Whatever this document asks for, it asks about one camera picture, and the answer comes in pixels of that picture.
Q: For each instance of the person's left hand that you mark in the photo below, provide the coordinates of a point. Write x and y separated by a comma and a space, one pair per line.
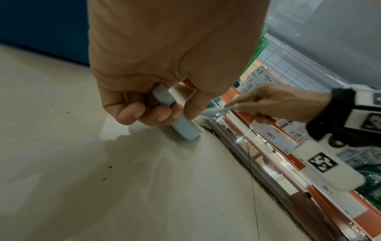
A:
172, 47

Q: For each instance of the person's right hand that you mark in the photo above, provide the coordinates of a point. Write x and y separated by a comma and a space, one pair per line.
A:
282, 103

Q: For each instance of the light blue brush white bristles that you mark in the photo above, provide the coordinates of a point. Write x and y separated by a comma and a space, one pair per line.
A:
217, 110

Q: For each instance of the brown granules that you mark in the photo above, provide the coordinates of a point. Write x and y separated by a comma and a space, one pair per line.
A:
238, 157

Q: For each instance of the light blue plastic dustpan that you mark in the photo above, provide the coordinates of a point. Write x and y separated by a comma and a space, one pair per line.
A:
186, 129

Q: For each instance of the blue bin with black lid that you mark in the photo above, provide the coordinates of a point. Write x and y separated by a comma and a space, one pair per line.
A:
41, 26

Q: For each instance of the red edged store shelf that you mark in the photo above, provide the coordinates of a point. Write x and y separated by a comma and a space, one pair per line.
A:
372, 223

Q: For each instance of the black right wristband with markers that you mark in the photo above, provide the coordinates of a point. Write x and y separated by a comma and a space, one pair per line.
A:
330, 117

